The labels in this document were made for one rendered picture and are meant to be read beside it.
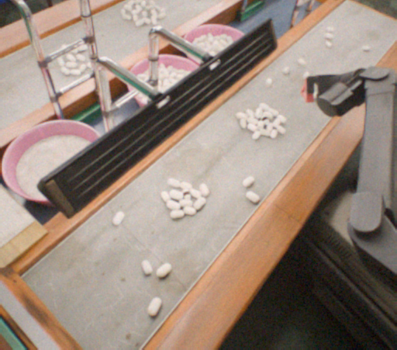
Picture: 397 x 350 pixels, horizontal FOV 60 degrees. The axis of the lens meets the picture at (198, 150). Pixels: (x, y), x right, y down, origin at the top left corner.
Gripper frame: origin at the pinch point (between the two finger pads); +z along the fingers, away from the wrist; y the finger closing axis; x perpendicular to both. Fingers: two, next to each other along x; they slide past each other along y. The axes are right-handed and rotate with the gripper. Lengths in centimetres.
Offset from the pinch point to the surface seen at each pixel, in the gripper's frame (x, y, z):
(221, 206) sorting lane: -29.4, -30.5, -2.2
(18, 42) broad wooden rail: 26, -90, 40
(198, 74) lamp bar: 1.6, -38.7, -24.3
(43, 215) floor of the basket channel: -29, -77, 7
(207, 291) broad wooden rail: -44, -38, -18
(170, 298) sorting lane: -46, -46, -16
